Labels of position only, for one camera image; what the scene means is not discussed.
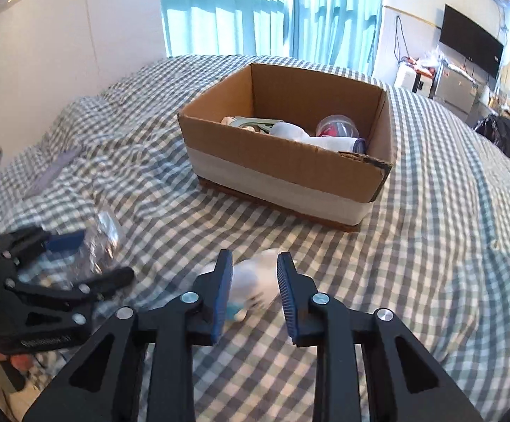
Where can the white sock blue cuff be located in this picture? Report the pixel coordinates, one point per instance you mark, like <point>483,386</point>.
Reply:
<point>337,144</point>

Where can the brown cardboard box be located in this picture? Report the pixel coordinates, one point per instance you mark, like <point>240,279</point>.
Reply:
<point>336,189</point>

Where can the clear plastic container in box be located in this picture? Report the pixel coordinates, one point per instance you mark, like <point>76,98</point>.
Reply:
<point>337,125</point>

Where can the grey green hair clip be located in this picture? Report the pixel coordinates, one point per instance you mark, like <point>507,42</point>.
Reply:
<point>264,125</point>

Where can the silver mini fridge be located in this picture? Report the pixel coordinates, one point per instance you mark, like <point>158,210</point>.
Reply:
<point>454,89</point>

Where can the black wall television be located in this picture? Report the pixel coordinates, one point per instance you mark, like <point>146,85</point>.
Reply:
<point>478,46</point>

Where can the white suitcase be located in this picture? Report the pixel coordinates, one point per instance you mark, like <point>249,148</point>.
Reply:
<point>414,78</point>

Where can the teal window curtain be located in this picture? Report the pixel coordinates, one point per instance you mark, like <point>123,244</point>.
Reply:
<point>226,27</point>
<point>340,33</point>

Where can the teal window curtain left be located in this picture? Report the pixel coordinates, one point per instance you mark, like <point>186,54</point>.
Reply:
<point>226,27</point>

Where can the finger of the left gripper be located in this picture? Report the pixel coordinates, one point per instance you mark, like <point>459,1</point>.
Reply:
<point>98,288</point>
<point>25,245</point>

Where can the purple phone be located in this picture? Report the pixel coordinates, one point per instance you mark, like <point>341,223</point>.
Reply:
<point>44,179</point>

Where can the teal window curtain right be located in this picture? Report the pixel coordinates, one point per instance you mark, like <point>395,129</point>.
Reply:
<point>340,33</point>

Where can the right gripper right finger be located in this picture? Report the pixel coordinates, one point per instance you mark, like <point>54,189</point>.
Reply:
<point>404,382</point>

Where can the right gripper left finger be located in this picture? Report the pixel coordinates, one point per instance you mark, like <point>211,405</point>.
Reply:
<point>102,381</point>

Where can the grey checked bed cover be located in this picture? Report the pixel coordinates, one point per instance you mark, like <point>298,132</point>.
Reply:
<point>435,248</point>

